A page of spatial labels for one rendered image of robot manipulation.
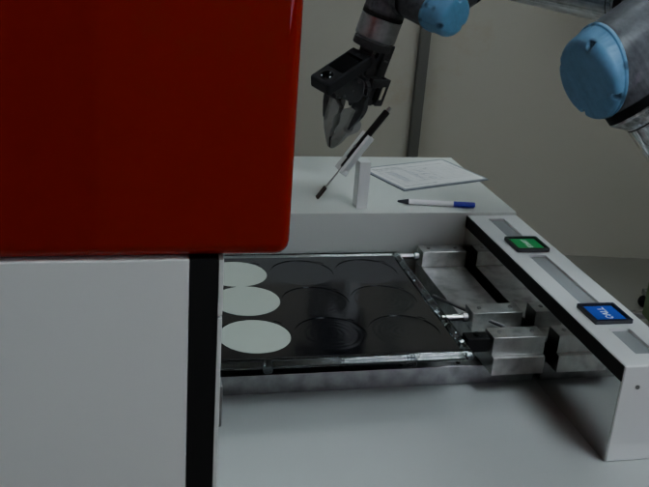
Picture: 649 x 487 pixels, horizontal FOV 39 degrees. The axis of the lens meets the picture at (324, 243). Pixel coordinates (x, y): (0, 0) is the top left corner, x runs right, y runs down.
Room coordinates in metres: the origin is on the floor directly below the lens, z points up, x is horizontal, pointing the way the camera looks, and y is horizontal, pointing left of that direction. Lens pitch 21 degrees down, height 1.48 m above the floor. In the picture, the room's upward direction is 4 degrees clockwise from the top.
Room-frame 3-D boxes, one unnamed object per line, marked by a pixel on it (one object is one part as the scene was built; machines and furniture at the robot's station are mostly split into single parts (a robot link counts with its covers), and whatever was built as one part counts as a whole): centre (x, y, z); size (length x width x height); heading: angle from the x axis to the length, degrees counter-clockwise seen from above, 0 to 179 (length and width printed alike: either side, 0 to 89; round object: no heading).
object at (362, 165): (1.52, -0.04, 1.03); 0.06 x 0.04 x 0.13; 104
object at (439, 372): (1.16, -0.08, 0.84); 0.50 x 0.02 x 0.03; 104
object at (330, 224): (1.65, 0.00, 0.89); 0.62 x 0.35 x 0.14; 104
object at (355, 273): (1.26, 0.01, 0.90); 0.34 x 0.34 x 0.01; 14
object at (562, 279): (1.28, -0.36, 0.89); 0.55 x 0.09 x 0.14; 14
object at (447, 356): (1.08, -0.04, 0.90); 0.37 x 0.01 x 0.01; 104
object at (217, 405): (1.02, 0.18, 1.02); 0.81 x 0.03 x 0.40; 14
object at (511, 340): (1.18, -0.28, 0.89); 0.08 x 0.03 x 0.03; 104
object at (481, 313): (1.26, -0.26, 0.89); 0.08 x 0.03 x 0.03; 104
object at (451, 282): (1.34, -0.25, 0.87); 0.36 x 0.08 x 0.03; 14
